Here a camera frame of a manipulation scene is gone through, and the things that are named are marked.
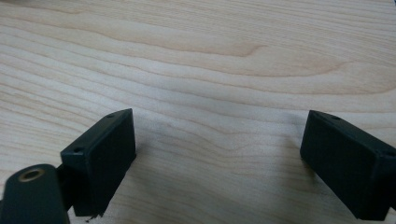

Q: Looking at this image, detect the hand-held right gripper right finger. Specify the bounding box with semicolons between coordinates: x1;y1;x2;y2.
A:
299;109;396;222

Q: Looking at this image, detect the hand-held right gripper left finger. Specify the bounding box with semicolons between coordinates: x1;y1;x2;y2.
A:
60;107;137;217

